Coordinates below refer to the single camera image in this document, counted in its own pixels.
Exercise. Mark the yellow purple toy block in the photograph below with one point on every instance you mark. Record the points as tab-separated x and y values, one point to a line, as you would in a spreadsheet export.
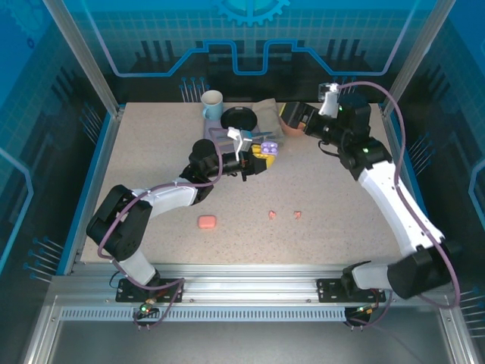
271	148

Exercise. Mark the pink earbud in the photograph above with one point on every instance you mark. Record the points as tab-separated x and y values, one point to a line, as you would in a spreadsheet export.
272	215
298	215

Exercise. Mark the pink earbud charging case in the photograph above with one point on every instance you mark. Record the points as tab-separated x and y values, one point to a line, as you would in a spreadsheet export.
207	221

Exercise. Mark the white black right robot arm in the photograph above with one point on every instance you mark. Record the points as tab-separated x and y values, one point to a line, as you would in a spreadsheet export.
398	208

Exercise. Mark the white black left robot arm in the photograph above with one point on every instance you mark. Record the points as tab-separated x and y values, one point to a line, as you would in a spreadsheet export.
170	197

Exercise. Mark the beige folded cloth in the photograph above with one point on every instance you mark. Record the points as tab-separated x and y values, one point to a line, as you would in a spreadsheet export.
267	113

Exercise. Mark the metal knife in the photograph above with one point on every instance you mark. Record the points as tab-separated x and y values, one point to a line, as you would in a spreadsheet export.
263	133

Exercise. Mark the orange cup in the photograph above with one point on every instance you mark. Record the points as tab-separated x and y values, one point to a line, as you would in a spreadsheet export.
290	130

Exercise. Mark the black round plate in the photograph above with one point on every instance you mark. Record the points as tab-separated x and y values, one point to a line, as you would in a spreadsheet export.
238	119

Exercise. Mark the light blue mug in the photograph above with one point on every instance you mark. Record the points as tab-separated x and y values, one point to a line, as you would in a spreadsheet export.
212	110

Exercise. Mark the small connector with green light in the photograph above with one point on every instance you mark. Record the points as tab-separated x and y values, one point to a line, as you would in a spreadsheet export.
147	306
365	311

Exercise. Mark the aluminium frame post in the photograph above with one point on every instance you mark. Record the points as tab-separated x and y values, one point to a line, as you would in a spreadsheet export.
413	57
87	57

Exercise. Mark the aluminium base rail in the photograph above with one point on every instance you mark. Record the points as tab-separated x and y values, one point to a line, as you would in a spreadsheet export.
246	280

